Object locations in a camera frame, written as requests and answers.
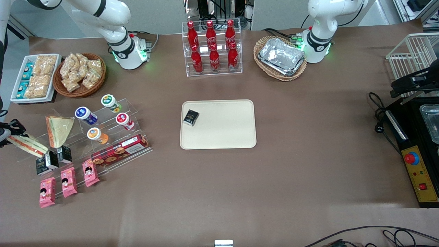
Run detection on looped black cable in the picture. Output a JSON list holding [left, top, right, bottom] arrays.
[[382, 229, 439, 247]]

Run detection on orange lid yogurt bottle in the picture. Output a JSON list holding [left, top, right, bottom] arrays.
[[87, 127, 109, 144]]

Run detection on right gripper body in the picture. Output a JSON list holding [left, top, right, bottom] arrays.
[[0, 125, 11, 148]]

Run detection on light wicker basket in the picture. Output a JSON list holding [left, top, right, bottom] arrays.
[[253, 36, 308, 82]]

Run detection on clear acrylic bottle rack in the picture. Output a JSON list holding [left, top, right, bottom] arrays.
[[182, 18, 243, 77]]

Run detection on black cables at arm base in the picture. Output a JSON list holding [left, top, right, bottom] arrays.
[[262, 28, 299, 40]]

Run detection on ham sandwich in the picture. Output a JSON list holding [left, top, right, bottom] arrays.
[[6, 134, 49, 158]]

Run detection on wrapped rice cracker pack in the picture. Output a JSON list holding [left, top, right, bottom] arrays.
[[33, 55, 58, 76], [23, 75, 52, 99]]

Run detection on teal snack packet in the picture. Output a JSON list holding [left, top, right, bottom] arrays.
[[21, 62, 34, 81], [15, 81, 29, 100]]

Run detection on metal tray in machine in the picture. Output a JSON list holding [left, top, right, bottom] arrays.
[[419, 104, 439, 144]]

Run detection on black background equipment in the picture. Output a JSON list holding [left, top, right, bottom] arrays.
[[185, 0, 252, 21]]

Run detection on cream plastic tray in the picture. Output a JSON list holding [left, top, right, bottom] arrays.
[[180, 99, 257, 150]]

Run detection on black sealing machine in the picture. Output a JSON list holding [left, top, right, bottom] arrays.
[[384, 96, 439, 208]]

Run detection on blue lid yogurt bottle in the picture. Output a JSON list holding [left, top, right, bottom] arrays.
[[75, 106, 98, 126]]

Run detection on small black carton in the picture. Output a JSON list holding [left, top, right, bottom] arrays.
[[45, 150, 59, 170], [183, 109, 200, 127], [36, 157, 48, 176], [57, 145, 73, 164]]

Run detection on green lid yogurt bottle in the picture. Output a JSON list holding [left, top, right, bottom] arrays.
[[101, 94, 122, 113]]

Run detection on black machine lever handle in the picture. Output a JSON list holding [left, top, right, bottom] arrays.
[[390, 60, 439, 98]]

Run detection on wrapped triangle sandwich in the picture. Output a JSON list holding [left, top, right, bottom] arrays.
[[46, 116, 75, 149]]

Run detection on white rectangular snack tray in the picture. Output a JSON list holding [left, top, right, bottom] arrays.
[[10, 54, 62, 104]]

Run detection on red cola bottle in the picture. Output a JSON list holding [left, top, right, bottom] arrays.
[[209, 44, 221, 72], [206, 21, 217, 47], [191, 45, 203, 73], [187, 21, 199, 47], [228, 42, 239, 71], [225, 20, 236, 45]]

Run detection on white wire basket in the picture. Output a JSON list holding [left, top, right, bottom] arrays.
[[386, 33, 439, 98]]

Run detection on clear bag of crackers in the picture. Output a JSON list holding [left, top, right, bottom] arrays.
[[62, 78, 81, 92], [75, 53, 90, 74], [60, 54, 79, 80], [82, 60, 103, 89]]

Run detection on stack of foil trays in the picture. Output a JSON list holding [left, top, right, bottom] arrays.
[[258, 38, 306, 77]]

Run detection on pink snack packet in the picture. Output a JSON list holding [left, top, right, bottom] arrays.
[[61, 167, 78, 198], [82, 159, 100, 187], [39, 177, 56, 208]]

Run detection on clear acrylic stepped display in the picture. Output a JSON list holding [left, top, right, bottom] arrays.
[[15, 98, 153, 199]]

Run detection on red cookie box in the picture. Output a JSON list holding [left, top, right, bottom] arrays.
[[91, 134, 150, 167]]

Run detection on red lid yogurt bottle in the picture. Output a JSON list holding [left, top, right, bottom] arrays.
[[116, 113, 135, 130]]

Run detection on long black cable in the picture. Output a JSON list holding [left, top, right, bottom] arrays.
[[304, 225, 439, 247]]

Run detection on black power cable with plug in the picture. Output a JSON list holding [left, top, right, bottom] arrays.
[[368, 92, 402, 155]]

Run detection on brown wicker basket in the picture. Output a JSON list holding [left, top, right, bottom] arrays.
[[53, 52, 106, 98]]

